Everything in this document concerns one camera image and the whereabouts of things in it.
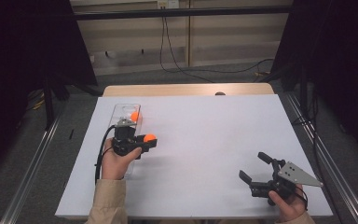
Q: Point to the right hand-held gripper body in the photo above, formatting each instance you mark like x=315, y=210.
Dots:
x=279, y=185

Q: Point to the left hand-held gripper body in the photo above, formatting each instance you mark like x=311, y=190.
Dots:
x=126, y=141

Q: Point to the clear plastic container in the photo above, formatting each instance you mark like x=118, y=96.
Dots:
x=122, y=109

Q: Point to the person's right hand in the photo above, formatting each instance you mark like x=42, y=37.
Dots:
x=289, y=210

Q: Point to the person's left hand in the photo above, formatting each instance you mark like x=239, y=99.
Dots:
x=115, y=166

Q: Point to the small black floor item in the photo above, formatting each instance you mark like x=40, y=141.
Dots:
x=71, y=133

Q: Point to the white table mat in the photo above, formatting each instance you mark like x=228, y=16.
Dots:
x=214, y=124

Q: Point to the black stand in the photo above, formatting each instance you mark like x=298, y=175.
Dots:
x=48, y=105

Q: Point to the beige panelled counter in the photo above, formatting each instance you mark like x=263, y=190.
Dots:
x=130, y=37

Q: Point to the black horizontal bar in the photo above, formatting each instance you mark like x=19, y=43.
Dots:
x=183, y=12

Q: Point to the black curtain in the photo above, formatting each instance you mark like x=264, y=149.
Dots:
x=18, y=46
x=338, y=46

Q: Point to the metal floor rail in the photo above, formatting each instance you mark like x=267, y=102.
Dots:
x=329, y=161
x=28, y=177

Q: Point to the white wall socket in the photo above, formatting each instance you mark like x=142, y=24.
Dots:
x=167, y=3

